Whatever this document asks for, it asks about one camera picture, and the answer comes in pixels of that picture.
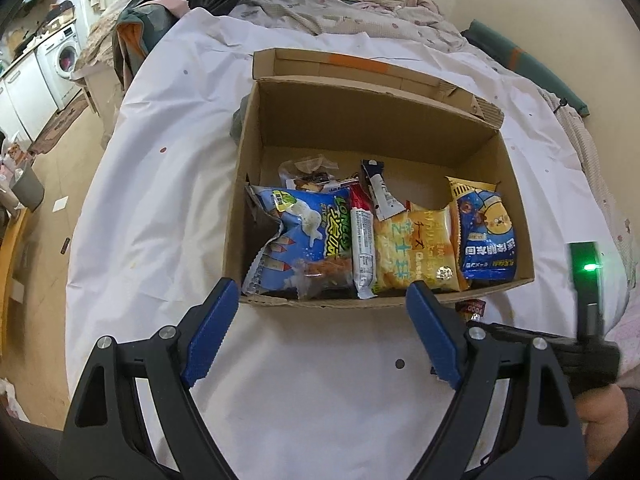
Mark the grey cloth beside box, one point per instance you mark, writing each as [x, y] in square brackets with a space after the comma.
[238, 120]

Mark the white kitchen cabinet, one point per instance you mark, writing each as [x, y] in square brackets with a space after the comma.
[30, 95]

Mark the clear dark snack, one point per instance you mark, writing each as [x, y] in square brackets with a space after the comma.
[311, 174]

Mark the yellow cheese snack bag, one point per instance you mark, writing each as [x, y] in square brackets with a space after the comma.
[415, 245]

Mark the green rolled mat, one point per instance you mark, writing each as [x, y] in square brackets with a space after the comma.
[514, 58]

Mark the red white wafer bar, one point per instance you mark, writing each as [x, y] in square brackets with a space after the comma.
[363, 250]

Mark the white red snack bag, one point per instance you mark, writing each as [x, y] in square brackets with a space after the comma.
[471, 309]

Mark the blue rocket snack bag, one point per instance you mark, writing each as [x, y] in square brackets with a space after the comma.
[310, 226]

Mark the person's right hand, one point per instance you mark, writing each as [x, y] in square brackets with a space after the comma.
[604, 412]

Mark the brown white chocolate bar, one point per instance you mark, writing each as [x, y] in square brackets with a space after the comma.
[384, 203]

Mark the blue yellow cookie bag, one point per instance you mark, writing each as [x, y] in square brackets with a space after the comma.
[484, 235]

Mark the brown cardboard box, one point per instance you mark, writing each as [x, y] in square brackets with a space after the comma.
[355, 177]

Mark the floral crumpled blanket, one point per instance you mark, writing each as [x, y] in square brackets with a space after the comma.
[414, 20]

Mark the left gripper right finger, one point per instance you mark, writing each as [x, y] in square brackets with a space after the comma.
[539, 436]

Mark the grey trash bin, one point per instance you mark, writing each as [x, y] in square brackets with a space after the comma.
[27, 188]

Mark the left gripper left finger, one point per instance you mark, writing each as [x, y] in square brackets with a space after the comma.
[105, 436]

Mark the patterned floor rug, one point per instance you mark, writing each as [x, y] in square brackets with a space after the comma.
[58, 125]

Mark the wooden bench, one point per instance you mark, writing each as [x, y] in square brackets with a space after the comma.
[11, 290]

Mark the clear packet red snack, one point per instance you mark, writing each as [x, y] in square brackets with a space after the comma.
[314, 277]

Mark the white washing machine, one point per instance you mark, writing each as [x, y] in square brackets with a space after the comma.
[57, 57]

